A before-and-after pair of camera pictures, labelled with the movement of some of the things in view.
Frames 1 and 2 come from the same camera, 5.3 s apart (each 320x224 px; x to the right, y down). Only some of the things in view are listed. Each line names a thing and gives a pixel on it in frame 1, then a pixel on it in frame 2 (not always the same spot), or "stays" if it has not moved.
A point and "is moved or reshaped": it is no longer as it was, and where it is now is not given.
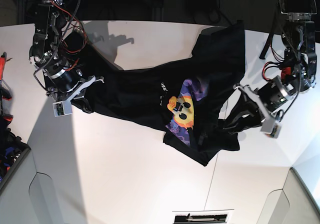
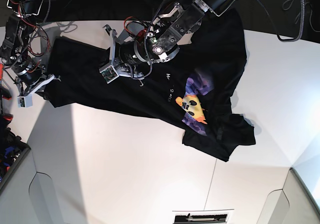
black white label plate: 216,216 stays
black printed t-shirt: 189,100 is moved or reshaped
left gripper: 81,102 → 30,89
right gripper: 244,107 → 121,70
